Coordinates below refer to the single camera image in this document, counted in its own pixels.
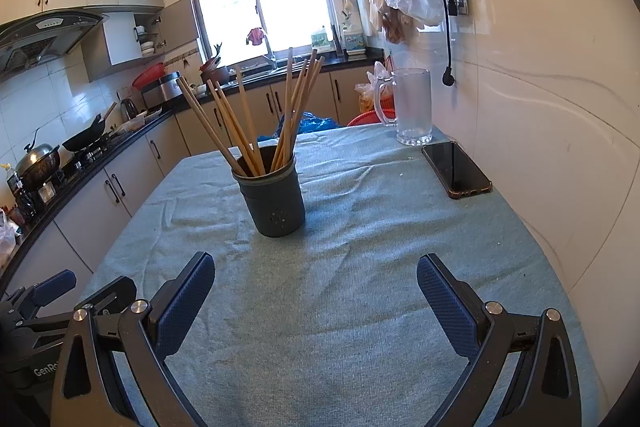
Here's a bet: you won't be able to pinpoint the white printed carton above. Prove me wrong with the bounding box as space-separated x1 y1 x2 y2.
345 24 366 55

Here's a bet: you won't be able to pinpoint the steel rice cooker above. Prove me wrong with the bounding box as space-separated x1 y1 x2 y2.
140 72 183 108

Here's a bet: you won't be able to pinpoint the black wok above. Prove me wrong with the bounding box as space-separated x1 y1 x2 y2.
62 102 118 152

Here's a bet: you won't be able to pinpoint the brown clay pot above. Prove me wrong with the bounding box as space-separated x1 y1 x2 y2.
200 57 231 85

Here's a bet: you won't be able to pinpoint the blue plastic bag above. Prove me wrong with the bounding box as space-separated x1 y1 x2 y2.
257 111 341 142

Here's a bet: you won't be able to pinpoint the clear bag brown contents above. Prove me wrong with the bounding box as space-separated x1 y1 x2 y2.
382 7 416 45

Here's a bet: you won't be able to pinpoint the red bucket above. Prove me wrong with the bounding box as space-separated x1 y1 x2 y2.
347 112 396 128

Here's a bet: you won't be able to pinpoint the black smartphone orange case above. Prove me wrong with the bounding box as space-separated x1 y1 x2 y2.
421 141 493 200

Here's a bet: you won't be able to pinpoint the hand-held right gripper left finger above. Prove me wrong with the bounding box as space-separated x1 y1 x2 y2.
50 251 217 427

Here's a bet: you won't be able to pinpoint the dark grey utensil holder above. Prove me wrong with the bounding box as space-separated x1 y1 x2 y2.
231 146 306 239

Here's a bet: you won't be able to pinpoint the gas stove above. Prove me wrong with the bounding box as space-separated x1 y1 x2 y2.
15 132 131 208

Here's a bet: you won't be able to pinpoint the black power cable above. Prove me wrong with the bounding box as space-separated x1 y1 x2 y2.
427 0 458 88

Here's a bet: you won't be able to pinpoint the steel lidded pot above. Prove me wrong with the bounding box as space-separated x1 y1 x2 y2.
15 127 61 188

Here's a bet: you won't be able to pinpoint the teal tablecloth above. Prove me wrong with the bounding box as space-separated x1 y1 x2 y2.
82 124 601 427

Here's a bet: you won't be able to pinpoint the chrome faucet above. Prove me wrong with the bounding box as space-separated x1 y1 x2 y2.
262 34 278 70

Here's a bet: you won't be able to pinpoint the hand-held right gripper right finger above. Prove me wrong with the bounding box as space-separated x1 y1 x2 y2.
416 252 583 427

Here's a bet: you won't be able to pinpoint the dark glass bottle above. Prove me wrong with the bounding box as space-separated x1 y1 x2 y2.
2 164 31 228

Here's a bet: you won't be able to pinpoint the frosted glass mug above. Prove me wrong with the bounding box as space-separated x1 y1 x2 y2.
375 68 433 146

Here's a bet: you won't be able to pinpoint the bunch of wooden chopsticks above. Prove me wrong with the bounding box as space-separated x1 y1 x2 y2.
176 48 326 178

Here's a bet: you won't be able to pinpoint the open wall cabinet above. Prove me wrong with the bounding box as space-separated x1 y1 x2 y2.
82 0 198 82

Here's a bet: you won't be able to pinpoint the red plastic basin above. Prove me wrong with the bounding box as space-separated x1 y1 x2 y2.
132 63 166 90

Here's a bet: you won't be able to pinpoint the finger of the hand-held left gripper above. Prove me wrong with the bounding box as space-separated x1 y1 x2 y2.
0 269 77 325
74 276 137 316

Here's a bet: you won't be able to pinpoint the black kitchen countertop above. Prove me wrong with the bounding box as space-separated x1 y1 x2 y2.
0 47 386 278

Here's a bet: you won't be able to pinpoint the range hood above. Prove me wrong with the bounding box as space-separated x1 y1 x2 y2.
0 9 108 80

